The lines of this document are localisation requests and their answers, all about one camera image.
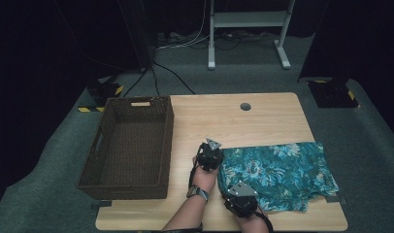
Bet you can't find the brown wicker basket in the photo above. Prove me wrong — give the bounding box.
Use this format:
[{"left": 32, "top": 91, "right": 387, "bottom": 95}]
[{"left": 76, "top": 95, "right": 176, "bottom": 201}]

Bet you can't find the yellow black hazard tape strip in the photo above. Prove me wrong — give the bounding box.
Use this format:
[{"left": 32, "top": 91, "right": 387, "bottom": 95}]
[{"left": 77, "top": 106, "right": 106, "bottom": 114}]

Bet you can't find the black floor plate yellow tape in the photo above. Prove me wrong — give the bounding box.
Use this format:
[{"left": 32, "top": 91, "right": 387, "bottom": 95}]
[{"left": 306, "top": 79, "right": 361, "bottom": 109}]

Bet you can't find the black wrist strap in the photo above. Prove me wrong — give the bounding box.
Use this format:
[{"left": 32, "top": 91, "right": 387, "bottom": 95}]
[
  {"left": 187, "top": 161, "right": 201, "bottom": 190},
  {"left": 253, "top": 208, "right": 275, "bottom": 233}
]

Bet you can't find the white cable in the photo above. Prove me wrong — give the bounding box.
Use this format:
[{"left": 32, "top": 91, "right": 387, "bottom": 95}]
[{"left": 155, "top": 0, "right": 213, "bottom": 50}]

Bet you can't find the person's left hand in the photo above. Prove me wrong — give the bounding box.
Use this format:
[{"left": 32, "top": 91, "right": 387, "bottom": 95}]
[{"left": 191, "top": 156, "right": 221, "bottom": 196}]

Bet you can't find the dark stand pole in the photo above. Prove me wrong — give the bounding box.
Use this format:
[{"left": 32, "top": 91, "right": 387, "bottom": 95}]
[{"left": 116, "top": 0, "right": 158, "bottom": 73}]

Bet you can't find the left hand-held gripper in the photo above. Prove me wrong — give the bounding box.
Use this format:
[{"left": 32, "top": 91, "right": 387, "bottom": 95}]
[{"left": 196, "top": 138, "right": 226, "bottom": 173}]

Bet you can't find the wristwatch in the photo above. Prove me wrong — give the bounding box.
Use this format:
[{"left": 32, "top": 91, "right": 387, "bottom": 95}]
[{"left": 185, "top": 184, "right": 211, "bottom": 203}]

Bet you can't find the person's right hand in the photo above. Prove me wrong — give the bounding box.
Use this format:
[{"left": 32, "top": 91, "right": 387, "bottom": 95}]
[{"left": 235, "top": 211, "right": 270, "bottom": 233}]

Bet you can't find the black stand base yellow tape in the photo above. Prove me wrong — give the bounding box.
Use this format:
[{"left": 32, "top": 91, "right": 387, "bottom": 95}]
[{"left": 86, "top": 76, "right": 125, "bottom": 107}]

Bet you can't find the tangle of black cables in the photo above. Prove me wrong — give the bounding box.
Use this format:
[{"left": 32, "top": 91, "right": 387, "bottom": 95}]
[{"left": 213, "top": 29, "right": 279, "bottom": 51}]

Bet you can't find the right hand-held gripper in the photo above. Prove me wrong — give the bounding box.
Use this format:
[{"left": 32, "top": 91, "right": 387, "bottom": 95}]
[{"left": 221, "top": 180, "right": 261, "bottom": 219}]

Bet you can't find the long black floor cable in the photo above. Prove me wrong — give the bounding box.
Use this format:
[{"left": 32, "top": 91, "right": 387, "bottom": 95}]
[{"left": 151, "top": 61, "right": 197, "bottom": 95}]

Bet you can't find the white metal table frame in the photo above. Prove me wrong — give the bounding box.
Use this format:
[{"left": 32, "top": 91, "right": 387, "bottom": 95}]
[{"left": 207, "top": 0, "right": 297, "bottom": 71}]

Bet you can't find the teal floral shirt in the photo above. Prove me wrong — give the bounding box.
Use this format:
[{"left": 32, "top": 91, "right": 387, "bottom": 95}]
[{"left": 216, "top": 141, "right": 341, "bottom": 214}]

